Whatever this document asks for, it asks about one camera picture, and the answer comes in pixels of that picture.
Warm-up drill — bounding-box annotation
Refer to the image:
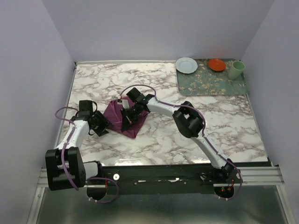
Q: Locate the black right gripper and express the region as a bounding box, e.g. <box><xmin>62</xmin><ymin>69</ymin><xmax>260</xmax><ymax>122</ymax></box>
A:
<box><xmin>120</xmin><ymin>104</ymin><xmax>141</xmax><ymax>133</ymax></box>

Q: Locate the purple cloth napkin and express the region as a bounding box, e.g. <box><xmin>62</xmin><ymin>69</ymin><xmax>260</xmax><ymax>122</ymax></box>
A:
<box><xmin>104</xmin><ymin>100</ymin><xmax>148</xmax><ymax>139</ymax></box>

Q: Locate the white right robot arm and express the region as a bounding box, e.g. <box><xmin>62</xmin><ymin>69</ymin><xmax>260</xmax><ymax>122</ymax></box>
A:
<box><xmin>121</xmin><ymin>85</ymin><xmax>235</xmax><ymax>183</ymax></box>

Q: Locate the light blue plate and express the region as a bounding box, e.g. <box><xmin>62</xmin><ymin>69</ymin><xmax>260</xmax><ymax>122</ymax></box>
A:
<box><xmin>175</xmin><ymin>57</ymin><xmax>198</xmax><ymax>74</ymax></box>

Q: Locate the floral green tray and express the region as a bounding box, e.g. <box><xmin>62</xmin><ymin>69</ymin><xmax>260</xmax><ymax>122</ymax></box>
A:
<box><xmin>176</xmin><ymin>58</ymin><xmax>249</xmax><ymax>96</ymax></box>

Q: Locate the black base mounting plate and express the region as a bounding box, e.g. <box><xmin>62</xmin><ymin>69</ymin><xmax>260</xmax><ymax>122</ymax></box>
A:
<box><xmin>79</xmin><ymin>162</ymin><xmax>241</xmax><ymax>198</ymax></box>

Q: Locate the orange bowl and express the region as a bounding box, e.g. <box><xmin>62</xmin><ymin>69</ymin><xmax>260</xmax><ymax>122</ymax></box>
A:
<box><xmin>208</xmin><ymin>58</ymin><xmax>226</xmax><ymax>72</ymax></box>

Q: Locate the green cup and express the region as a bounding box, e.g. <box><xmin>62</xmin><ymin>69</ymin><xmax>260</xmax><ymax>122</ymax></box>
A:
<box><xmin>228</xmin><ymin>61</ymin><xmax>245</xmax><ymax>80</ymax></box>

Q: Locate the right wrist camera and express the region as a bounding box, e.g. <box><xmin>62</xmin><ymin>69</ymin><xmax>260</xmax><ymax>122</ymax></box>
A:
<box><xmin>117</xmin><ymin>99</ymin><xmax>130</xmax><ymax>109</ymax></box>

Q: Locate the aluminium frame rail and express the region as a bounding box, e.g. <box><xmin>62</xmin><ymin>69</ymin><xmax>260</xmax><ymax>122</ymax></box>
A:
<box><xmin>37</xmin><ymin>167</ymin><xmax>285</xmax><ymax>188</ymax></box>

